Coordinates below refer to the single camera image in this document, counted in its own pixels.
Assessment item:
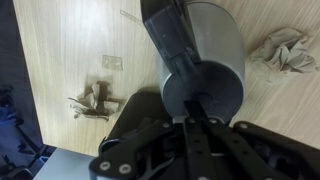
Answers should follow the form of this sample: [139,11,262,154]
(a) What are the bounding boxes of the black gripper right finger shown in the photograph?
[196,100,320,180]

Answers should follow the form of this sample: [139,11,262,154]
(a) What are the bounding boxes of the clear tape piece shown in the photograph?
[102,54,124,72]
[119,9,145,26]

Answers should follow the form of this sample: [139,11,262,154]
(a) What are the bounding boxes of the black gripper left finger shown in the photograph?
[89,99,201,180]

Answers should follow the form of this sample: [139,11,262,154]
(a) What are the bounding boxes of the crumpled brown paper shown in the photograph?
[249,27,318,75]
[68,79,127,122]

